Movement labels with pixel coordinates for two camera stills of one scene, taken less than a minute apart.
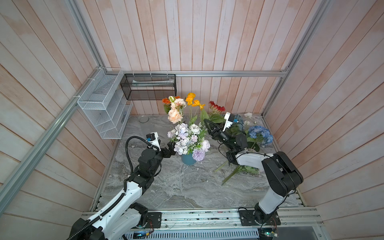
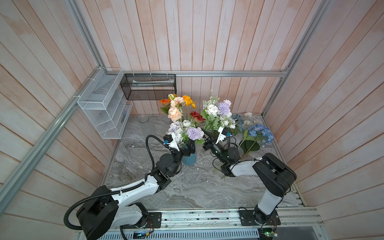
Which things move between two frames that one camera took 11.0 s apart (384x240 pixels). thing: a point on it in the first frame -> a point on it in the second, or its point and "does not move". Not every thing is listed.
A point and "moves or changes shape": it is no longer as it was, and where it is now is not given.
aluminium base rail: x=199 y=218 does not move
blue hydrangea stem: x=257 y=135 does not move
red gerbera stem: x=215 y=108 -> x=197 y=117
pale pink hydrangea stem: x=247 y=170 moves or changes shape
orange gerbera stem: x=167 y=107 does not move
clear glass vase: x=144 y=119 does not move
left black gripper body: x=163 y=149 -> x=183 y=148
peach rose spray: x=175 y=113 does not move
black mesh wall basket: x=149 y=86 does not move
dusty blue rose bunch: x=238 y=118 does not move
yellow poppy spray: x=193 y=104 moves or changes shape
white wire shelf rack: x=104 y=102 does not move
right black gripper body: x=220 y=132 -> x=210 y=142
